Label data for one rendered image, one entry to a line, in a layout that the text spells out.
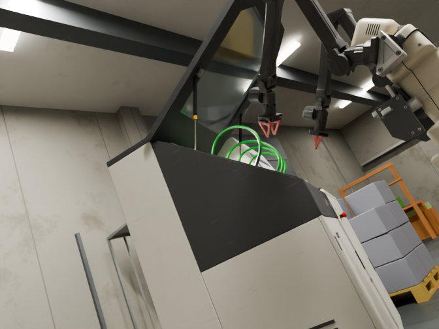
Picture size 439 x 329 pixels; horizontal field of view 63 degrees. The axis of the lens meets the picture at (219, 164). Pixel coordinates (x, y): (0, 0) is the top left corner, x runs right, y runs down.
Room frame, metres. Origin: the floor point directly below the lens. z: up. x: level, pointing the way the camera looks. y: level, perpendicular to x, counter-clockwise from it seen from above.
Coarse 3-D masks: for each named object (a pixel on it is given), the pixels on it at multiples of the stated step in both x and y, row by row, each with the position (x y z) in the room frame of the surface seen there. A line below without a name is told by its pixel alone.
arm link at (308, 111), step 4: (316, 100) 1.72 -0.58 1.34; (320, 100) 1.71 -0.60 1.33; (316, 104) 1.73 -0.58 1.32; (320, 104) 1.72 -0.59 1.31; (304, 108) 1.80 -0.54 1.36; (308, 108) 1.79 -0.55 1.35; (312, 108) 1.77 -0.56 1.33; (316, 108) 1.75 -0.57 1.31; (320, 108) 1.73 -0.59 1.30; (324, 108) 1.75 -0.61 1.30; (304, 112) 1.81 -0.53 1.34; (308, 112) 1.80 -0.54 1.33; (312, 112) 1.78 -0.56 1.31; (304, 116) 1.82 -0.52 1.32; (308, 116) 1.80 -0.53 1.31; (312, 116) 1.79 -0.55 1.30
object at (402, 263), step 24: (360, 192) 3.61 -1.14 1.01; (384, 192) 3.60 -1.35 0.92; (360, 216) 3.31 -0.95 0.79; (384, 216) 3.31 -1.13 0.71; (360, 240) 3.38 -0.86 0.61; (384, 240) 3.27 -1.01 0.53; (408, 240) 3.52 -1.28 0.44; (384, 264) 3.36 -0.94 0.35; (408, 264) 3.23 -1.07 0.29; (432, 264) 3.69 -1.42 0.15; (408, 288) 3.28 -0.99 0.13; (432, 288) 3.47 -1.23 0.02
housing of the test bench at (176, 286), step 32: (128, 160) 1.67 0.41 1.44; (128, 192) 1.69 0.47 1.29; (160, 192) 1.64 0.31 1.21; (128, 224) 1.70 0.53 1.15; (160, 224) 1.65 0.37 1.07; (160, 256) 1.67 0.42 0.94; (192, 256) 1.63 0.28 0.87; (160, 288) 1.69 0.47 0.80; (192, 288) 1.64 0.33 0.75; (160, 320) 1.70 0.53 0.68; (192, 320) 1.66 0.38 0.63
